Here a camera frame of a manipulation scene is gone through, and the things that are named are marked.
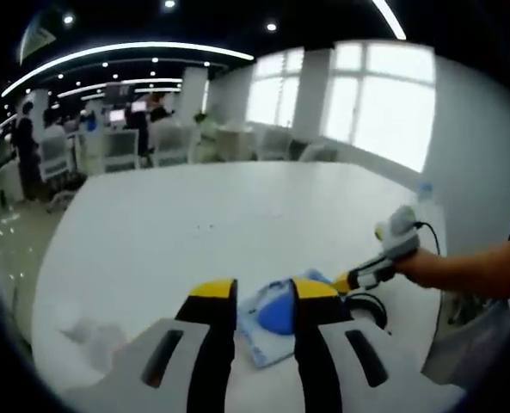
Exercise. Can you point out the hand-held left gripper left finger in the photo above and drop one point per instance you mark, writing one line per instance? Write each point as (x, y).
(207, 344)

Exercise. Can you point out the clear package blue oval pad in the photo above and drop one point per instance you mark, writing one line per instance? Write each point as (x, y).
(267, 320)

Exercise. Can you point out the narrow window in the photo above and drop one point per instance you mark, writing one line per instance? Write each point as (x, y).
(274, 90)

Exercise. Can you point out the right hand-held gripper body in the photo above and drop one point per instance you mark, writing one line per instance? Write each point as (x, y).
(398, 236)

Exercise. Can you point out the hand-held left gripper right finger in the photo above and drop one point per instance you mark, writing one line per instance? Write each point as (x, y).
(319, 344)

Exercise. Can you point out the wide window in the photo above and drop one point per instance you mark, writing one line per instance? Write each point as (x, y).
(383, 107)

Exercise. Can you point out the small bottle blue cap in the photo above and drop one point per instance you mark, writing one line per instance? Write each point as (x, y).
(425, 198)

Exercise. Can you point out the green potted plant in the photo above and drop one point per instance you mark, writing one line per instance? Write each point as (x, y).
(204, 119)

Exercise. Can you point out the grey chair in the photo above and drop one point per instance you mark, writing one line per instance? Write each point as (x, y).
(469, 344)

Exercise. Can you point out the curved ceiling light strip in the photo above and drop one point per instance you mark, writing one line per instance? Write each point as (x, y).
(121, 47)

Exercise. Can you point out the white table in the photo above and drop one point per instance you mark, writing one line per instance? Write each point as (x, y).
(194, 223)

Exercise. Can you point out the ceiling air conditioner unit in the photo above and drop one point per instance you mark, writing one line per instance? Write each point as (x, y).
(37, 41)

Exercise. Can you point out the white mesh office chair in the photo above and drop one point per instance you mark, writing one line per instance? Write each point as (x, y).
(121, 148)
(56, 155)
(173, 144)

